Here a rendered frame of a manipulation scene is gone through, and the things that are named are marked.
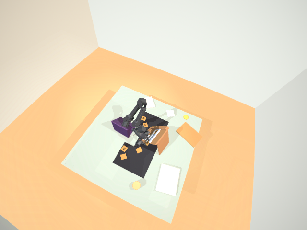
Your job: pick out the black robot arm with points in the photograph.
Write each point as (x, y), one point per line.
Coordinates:
(136, 123)

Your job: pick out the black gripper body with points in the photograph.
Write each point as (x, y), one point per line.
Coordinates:
(138, 142)

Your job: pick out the white cylindrical jar with orange lid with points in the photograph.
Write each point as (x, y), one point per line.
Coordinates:
(136, 185)

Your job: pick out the white flat card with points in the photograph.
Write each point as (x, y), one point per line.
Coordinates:
(170, 113)

